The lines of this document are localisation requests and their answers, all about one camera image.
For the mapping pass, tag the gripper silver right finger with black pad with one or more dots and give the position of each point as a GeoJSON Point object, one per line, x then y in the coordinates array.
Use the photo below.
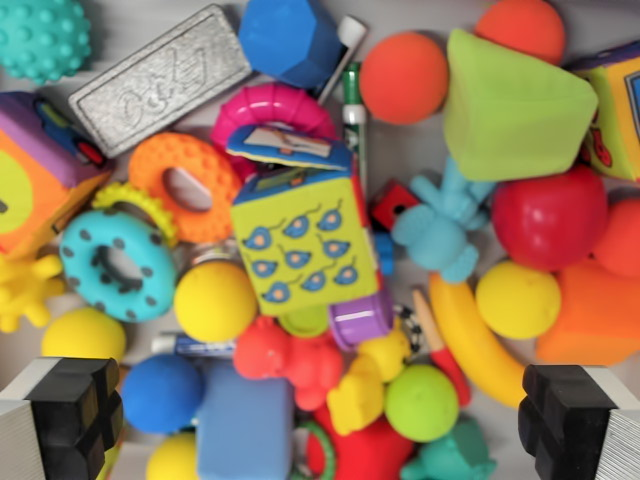
{"type": "Point", "coordinates": [570, 415]}

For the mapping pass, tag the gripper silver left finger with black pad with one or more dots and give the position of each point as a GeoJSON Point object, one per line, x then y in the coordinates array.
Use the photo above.
{"type": "Point", "coordinates": [70, 415]}

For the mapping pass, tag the fabric cube with blue fish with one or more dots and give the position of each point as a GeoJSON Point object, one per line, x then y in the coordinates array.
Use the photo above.
{"type": "Point", "coordinates": [305, 240]}

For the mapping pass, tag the yellow foam ball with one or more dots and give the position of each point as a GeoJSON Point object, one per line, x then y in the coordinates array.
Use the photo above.
{"type": "Point", "coordinates": [82, 335]}
{"type": "Point", "coordinates": [172, 457]}
{"type": "Point", "coordinates": [215, 302]}
{"type": "Point", "coordinates": [517, 300]}

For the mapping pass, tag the blue foam ball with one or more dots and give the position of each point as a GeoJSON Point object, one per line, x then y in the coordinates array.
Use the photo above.
{"type": "Point", "coordinates": [162, 395]}

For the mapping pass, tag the orange foam block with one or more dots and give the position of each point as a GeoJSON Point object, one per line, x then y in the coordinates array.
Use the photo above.
{"type": "Point", "coordinates": [595, 320]}

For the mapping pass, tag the teal rubber animal toy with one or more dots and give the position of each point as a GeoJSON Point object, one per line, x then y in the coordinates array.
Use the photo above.
{"type": "Point", "coordinates": [450, 455]}

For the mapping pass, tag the yellow toy banana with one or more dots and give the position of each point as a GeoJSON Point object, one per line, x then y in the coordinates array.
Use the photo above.
{"type": "Point", "coordinates": [470, 335]}

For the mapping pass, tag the yellow knobby rubber toy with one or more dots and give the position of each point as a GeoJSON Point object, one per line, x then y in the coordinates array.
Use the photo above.
{"type": "Point", "coordinates": [25, 295]}

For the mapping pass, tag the blue white small tube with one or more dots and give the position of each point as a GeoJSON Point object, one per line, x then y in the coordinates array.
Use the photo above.
{"type": "Point", "coordinates": [200, 345]}

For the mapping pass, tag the green foam ball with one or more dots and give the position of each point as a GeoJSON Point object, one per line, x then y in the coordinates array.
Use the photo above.
{"type": "Point", "coordinates": [422, 402]}

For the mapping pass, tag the blue foam rectangular block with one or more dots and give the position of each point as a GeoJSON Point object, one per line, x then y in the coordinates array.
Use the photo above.
{"type": "Point", "coordinates": [245, 430]}

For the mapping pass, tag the orange-red foam ball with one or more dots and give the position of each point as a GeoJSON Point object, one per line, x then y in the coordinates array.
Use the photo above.
{"type": "Point", "coordinates": [622, 240]}
{"type": "Point", "coordinates": [402, 77]}
{"type": "Point", "coordinates": [522, 27]}

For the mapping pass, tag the red plastic apple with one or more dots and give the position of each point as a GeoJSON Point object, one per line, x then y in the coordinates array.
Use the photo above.
{"type": "Point", "coordinates": [550, 217]}

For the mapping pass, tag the red plastic toy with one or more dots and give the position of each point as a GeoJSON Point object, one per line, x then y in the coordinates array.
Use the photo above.
{"type": "Point", "coordinates": [370, 452]}

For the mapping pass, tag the clear plastic jar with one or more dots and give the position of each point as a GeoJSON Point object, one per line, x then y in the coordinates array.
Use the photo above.
{"type": "Point", "coordinates": [205, 255]}

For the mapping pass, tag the yellow rubber bear toy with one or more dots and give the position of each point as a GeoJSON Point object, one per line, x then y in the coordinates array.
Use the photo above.
{"type": "Point", "coordinates": [360, 390]}

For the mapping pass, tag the red rubber bear toy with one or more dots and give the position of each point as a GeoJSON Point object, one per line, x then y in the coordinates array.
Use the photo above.
{"type": "Point", "coordinates": [280, 360]}

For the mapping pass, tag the light blue rubber figure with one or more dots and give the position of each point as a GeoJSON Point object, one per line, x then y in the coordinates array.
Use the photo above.
{"type": "Point", "coordinates": [435, 230]}

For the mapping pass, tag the purple plastic cup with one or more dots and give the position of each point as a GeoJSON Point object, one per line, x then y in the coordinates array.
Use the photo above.
{"type": "Point", "coordinates": [360, 317]}

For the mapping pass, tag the small blue plastic piece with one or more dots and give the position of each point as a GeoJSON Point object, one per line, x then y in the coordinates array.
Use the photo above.
{"type": "Point", "coordinates": [385, 252]}

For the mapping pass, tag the orange purple fabric cube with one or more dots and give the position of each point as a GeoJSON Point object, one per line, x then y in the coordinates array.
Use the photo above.
{"type": "Point", "coordinates": [35, 170]}

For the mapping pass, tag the green plastic lid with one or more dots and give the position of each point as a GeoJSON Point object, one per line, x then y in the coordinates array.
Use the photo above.
{"type": "Point", "coordinates": [302, 322]}

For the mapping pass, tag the red die block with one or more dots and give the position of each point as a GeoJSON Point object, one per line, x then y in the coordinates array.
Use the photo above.
{"type": "Point", "coordinates": [392, 205]}

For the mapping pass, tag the yellow purple fabric cube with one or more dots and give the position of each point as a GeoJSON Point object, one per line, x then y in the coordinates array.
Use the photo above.
{"type": "Point", "coordinates": [617, 115]}

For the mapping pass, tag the lime green foam block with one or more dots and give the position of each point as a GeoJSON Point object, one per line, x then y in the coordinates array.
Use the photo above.
{"type": "Point", "coordinates": [515, 115]}

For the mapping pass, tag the silver embossed foam block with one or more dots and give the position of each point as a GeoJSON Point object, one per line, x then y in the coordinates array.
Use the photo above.
{"type": "Point", "coordinates": [160, 80]}

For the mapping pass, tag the green dry erase marker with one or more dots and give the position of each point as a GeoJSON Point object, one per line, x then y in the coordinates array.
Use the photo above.
{"type": "Point", "coordinates": [354, 115]}

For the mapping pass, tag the teal bumpy rubber ball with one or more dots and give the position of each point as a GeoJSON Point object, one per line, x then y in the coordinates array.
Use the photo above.
{"type": "Point", "coordinates": [40, 35]}

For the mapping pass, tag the blue foam polyhedron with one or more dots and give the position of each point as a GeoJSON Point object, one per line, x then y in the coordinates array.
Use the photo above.
{"type": "Point", "coordinates": [287, 37]}

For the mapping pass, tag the white marker pen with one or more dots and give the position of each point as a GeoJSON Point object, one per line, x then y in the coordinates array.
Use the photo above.
{"type": "Point", "coordinates": [350, 37]}

